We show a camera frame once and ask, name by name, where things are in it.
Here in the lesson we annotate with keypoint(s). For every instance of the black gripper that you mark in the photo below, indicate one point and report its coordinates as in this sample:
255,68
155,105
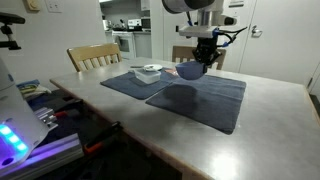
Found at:
206,52

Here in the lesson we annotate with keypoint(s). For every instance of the blue plastic bowl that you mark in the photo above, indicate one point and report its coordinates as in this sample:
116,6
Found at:
191,70

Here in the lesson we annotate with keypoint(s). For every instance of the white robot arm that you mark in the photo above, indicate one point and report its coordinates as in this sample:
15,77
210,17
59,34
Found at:
205,21

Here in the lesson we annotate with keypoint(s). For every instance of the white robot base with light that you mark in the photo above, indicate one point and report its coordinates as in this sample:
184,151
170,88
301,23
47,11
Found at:
20,129

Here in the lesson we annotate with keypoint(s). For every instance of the clear plastic tupperware container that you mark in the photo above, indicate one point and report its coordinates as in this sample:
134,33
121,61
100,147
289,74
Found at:
148,77

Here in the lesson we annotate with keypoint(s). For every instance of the wooden chair right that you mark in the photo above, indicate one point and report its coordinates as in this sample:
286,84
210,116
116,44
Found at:
180,53

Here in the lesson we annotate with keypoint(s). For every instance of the wooden chair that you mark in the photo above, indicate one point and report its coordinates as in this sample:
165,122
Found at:
85,57
180,53

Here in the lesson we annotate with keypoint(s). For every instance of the orange snack packet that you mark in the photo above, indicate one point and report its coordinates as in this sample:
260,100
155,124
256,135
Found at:
172,71

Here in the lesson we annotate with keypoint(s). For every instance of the dark blue placemat far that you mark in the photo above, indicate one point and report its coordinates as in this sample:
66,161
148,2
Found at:
211,100

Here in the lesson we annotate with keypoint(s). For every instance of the dark blue placemat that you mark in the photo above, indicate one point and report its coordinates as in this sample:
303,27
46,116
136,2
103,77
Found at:
211,100
130,85

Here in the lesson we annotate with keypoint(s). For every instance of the white round plate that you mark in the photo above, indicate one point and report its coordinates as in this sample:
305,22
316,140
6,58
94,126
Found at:
152,67

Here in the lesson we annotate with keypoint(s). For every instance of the dark blue placemat near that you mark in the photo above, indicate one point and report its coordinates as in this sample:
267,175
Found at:
130,85

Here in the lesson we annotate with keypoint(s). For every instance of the white kitchen stove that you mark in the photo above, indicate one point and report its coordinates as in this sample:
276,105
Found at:
126,43

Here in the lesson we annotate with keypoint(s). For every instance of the wooden chair middle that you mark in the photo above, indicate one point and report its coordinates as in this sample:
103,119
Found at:
85,57

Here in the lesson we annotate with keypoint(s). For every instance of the stacked cloths and books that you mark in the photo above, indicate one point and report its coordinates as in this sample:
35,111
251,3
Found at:
32,89

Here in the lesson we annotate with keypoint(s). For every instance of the beige thermostat dial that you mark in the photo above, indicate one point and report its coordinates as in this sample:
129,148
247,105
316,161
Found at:
32,5

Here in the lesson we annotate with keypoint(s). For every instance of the silver door handle right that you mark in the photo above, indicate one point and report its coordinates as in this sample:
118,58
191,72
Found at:
256,32

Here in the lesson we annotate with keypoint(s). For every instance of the orange handled clamp upper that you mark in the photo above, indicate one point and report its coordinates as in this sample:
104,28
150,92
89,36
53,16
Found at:
71,112

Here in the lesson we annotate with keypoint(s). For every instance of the orange handled clamp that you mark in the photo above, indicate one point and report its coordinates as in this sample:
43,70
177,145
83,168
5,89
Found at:
71,112
97,142

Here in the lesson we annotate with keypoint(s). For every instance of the orange handled clamp lower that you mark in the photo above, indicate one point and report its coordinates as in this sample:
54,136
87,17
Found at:
97,142

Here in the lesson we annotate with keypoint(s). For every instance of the aluminium rail frame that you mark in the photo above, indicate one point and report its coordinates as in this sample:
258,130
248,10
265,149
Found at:
42,160

